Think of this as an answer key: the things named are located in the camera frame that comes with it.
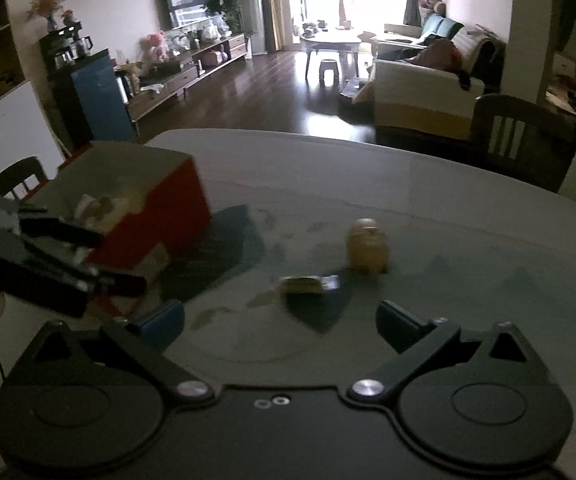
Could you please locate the red cardboard box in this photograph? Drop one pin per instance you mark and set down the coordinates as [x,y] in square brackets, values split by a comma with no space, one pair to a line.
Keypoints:
[149,204]

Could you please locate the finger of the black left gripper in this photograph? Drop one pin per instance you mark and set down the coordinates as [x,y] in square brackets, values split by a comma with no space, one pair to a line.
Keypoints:
[53,275]
[38,222]

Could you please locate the beige striped sofa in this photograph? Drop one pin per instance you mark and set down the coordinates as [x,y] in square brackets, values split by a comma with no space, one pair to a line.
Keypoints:
[432,87]

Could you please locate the pink plush toy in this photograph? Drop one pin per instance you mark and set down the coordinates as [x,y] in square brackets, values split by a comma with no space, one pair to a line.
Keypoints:
[154,47]

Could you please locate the teal sofa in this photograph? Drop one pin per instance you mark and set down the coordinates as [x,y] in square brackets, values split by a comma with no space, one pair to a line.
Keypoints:
[435,25]

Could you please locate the wooden tv cabinet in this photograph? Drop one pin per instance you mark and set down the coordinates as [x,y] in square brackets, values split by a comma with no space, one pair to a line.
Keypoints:
[164,81]

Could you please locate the black coffee machine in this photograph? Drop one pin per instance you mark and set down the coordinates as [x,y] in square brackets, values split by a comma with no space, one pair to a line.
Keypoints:
[64,46]

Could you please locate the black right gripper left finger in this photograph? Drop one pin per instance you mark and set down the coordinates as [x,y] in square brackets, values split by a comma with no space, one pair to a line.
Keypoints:
[141,342]

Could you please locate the black dining chair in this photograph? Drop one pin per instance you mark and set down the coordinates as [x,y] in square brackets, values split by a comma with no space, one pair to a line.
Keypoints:
[521,140]

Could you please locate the white coffee table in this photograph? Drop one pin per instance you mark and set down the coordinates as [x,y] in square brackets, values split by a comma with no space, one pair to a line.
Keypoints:
[341,41]

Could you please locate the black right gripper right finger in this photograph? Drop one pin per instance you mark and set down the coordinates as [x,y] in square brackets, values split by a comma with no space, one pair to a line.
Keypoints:
[420,345]

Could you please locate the black chair left side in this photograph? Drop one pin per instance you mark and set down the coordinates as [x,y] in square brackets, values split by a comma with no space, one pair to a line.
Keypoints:
[22,179]

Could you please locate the small dark snack packet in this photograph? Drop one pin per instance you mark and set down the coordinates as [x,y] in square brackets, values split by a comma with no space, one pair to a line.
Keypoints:
[308,284]

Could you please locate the blue cabinet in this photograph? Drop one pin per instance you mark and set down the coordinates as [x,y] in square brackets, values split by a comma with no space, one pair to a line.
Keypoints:
[89,101]

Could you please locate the yellow round toy figure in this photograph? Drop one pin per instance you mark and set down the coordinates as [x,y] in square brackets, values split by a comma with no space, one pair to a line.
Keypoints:
[367,249]

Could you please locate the small grey stool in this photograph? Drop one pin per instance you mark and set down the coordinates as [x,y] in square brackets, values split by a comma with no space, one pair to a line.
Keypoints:
[328,65]

